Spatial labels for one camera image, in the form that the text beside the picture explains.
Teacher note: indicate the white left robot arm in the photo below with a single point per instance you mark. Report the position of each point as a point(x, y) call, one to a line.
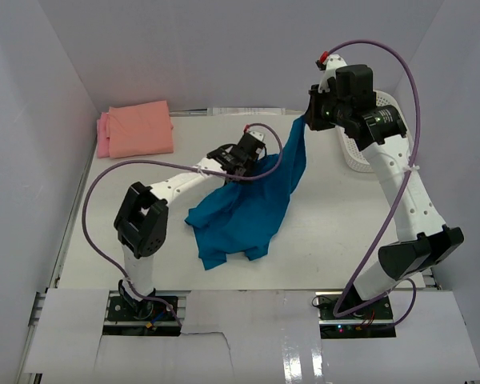
point(142, 219)

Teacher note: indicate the white perforated plastic basket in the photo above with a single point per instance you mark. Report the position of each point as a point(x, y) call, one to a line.
point(360, 160)

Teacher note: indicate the blue t shirt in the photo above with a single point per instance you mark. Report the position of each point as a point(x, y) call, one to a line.
point(243, 218)

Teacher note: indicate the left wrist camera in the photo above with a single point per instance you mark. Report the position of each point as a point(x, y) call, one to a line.
point(252, 137)

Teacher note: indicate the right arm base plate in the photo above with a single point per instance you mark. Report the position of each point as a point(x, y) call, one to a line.
point(374, 321)

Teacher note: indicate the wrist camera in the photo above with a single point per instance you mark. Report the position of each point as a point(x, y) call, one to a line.
point(252, 137)
point(328, 64)

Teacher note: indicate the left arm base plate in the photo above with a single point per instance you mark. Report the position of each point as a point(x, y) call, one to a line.
point(154, 320)

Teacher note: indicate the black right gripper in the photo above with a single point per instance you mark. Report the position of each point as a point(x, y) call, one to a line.
point(315, 99)

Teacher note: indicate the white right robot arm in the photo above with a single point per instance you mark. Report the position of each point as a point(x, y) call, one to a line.
point(345, 98)

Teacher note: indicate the folded pink t shirt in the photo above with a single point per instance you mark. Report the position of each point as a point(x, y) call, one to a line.
point(103, 140)

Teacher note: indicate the folded salmon t shirt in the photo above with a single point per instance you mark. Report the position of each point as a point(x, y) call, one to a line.
point(142, 129)

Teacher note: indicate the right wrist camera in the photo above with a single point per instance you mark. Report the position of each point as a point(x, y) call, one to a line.
point(328, 64)

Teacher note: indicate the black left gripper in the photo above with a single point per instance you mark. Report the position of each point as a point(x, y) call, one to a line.
point(243, 182)

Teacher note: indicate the white paper sheet at back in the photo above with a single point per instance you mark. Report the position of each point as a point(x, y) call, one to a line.
point(245, 111)

